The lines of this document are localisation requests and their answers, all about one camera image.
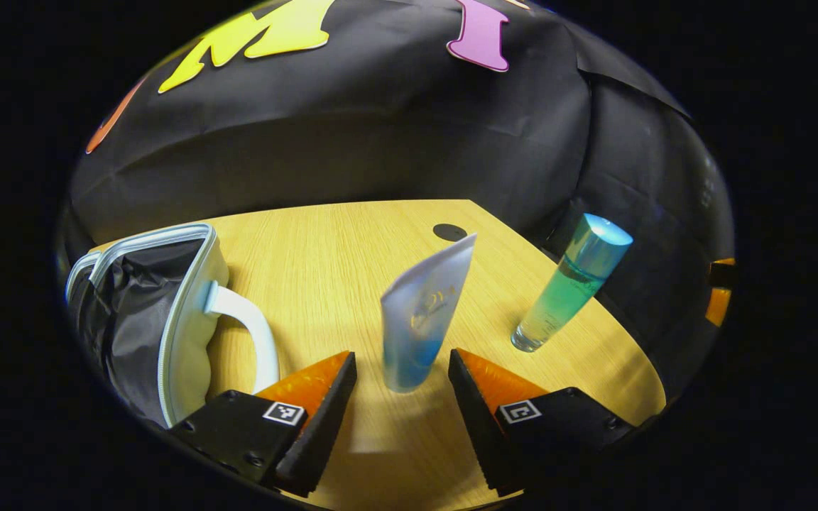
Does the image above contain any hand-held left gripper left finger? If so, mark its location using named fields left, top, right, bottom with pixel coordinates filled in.
left=168, top=350, right=358, bottom=498

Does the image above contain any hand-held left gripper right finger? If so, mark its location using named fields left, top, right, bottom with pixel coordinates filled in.
left=448, top=348, right=637, bottom=498

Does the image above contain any translucent blue skincare tube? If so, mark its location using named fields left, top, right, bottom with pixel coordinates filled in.
left=379, top=233, right=479, bottom=393

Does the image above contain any green bottle with blue cap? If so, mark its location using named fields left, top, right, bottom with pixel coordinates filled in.
left=510, top=213, right=634, bottom=353

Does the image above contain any pale blue small suitcase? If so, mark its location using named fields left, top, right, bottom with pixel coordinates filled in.
left=65, top=222, right=280, bottom=429

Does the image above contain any black backdrop cloth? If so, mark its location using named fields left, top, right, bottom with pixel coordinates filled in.
left=68, top=0, right=736, bottom=398

